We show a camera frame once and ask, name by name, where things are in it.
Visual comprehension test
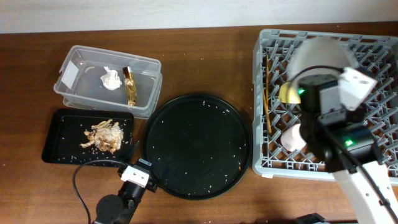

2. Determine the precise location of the food scraps and rice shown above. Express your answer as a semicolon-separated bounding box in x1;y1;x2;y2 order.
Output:
80;119;124;154

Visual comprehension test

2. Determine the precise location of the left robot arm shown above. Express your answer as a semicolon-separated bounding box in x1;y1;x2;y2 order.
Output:
72;159;159;224

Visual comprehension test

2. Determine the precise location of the pink plastic cup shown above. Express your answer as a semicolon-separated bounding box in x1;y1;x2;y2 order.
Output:
280;124;307;152

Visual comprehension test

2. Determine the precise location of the white tissue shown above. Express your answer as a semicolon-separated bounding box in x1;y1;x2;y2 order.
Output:
100;67;122;91

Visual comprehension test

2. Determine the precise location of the round black tray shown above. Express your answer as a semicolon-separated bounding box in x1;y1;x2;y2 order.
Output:
141;93;252;200

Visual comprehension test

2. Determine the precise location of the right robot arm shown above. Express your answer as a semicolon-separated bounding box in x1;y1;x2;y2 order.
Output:
290;65;397;223

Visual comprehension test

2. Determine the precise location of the gold snack wrapper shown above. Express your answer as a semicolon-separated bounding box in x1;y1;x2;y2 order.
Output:
123;67;137;106

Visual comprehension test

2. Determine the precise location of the grey plate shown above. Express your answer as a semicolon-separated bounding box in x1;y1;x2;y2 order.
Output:
287;37;359;81

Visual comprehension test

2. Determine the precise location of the yellow bowl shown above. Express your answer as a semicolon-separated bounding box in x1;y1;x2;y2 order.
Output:
278;82;301;104

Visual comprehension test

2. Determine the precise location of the grey dishwasher rack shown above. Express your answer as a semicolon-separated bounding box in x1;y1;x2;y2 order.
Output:
252;29;397;185

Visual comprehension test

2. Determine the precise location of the wooden chopstick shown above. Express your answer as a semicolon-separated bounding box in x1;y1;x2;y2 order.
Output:
262;88;272;135
266;54;269;109

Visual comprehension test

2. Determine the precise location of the black rectangular tray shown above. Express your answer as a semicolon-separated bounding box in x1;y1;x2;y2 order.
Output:
42;108;134;165

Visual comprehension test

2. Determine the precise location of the clear plastic bin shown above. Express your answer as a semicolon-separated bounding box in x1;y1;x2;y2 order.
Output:
53;45;162;119

